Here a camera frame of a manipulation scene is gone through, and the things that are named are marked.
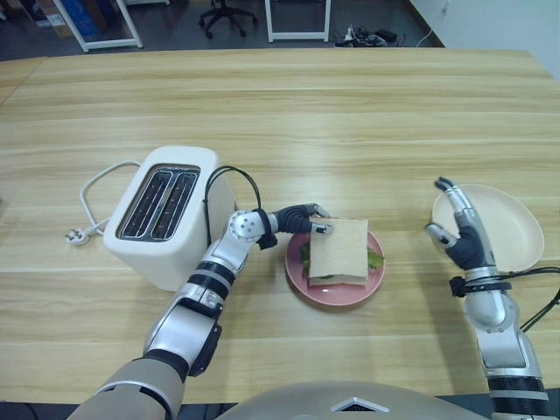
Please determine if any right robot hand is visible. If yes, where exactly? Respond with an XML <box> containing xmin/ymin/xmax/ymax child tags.
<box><xmin>423</xmin><ymin>176</ymin><xmax>498</xmax><ymax>273</ymax></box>

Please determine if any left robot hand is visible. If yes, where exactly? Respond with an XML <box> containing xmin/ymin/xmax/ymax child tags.
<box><xmin>268</xmin><ymin>202</ymin><xmax>336</xmax><ymax>237</ymax></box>

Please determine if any bread slice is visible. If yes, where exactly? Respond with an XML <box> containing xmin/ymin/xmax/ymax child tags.
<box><xmin>308</xmin><ymin>274</ymin><xmax>367</xmax><ymax>289</ymax></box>
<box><xmin>307</xmin><ymin>217</ymin><xmax>370</xmax><ymax>281</ymax></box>

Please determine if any cream plate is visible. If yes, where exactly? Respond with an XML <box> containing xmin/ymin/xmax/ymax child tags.
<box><xmin>431</xmin><ymin>183</ymin><xmax>546</xmax><ymax>274</ymax></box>

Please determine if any pink plate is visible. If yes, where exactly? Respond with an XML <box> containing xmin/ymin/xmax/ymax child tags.
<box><xmin>283</xmin><ymin>228</ymin><xmax>387</xmax><ymax>308</ymax></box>

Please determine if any green lettuce leaf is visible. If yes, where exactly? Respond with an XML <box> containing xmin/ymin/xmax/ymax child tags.
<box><xmin>298</xmin><ymin>242</ymin><xmax>386</xmax><ymax>281</ymax></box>

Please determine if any cream toaster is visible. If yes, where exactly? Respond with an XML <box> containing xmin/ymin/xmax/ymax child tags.
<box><xmin>102</xmin><ymin>145</ymin><xmax>236</xmax><ymax>292</ymax></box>

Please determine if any robot body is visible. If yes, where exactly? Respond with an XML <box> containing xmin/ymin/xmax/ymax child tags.
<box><xmin>221</xmin><ymin>380</ymin><xmax>498</xmax><ymax>420</ymax></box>

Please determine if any black office chair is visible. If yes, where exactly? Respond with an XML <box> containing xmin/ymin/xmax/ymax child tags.
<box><xmin>198</xmin><ymin>0</ymin><xmax>259</xmax><ymax>40</ymax></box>

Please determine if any blue box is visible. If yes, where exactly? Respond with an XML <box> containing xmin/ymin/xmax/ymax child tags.
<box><xmin>59</xmin><ymin>0</ymin><xmax>110</xmax><ymax>39</ymax></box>

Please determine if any black cable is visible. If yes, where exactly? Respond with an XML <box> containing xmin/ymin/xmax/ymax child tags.
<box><xmin>201</xmin><ymin>164</ymin><xmax>279</xmax><ymax>251</ymax></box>
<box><xmin>449</xmin><ymin>265</ymin><xmax>560</xmax><ymax>330</ymax></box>

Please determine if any white table frame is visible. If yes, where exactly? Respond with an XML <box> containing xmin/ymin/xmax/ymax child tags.
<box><xmin>51</xmin><ymin>0</ymin><xmax>145</xmax><ymax>53</ymax></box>
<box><xmin>263</xmin><ymin>0</ymin><xmax>333</xmax><ymax>44</ymax></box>

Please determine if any power strip with cables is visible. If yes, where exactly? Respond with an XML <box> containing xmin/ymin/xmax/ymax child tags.
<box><xmin>333</xmin><ymin>26</ymin><xmax>400</xmax><ymax>49</ymax></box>

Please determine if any white cord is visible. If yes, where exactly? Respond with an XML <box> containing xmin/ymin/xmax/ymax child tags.
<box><xmin>65</xmin><ymin>159</ymin><xmax>144</xmax><ymax>247</ymax></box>

